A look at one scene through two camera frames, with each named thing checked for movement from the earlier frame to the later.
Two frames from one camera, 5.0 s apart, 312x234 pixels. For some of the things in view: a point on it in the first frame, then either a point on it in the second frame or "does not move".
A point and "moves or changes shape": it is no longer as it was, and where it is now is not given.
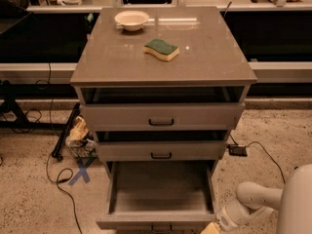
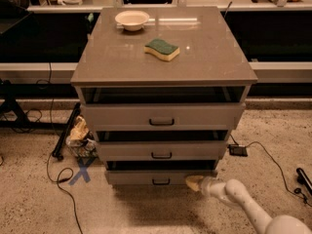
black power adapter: (237, 150) does not move
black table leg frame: (10, 92) does not move
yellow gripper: (224, 218) → (207, 185)
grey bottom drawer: (158, 196) moves or changes shape
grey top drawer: (167, 108) does not move
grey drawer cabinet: (162, 88) does not move
